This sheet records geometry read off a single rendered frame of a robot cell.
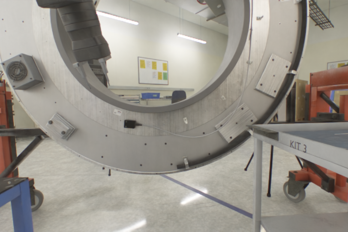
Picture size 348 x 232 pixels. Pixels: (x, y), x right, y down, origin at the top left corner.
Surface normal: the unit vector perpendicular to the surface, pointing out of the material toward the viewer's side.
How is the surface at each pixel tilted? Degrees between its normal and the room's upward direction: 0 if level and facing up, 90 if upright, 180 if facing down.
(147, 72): 90
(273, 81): 90
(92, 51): 114
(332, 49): 90
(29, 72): 90
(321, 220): 0
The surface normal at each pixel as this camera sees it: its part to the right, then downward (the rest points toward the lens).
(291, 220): -0.02, -1.00
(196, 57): 0.65, 0.04
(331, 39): -0.76, 0.07
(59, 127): 0.02, 0.07
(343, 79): -1.00, 0.03
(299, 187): -0.92, 0.05
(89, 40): -0.08, 0.42
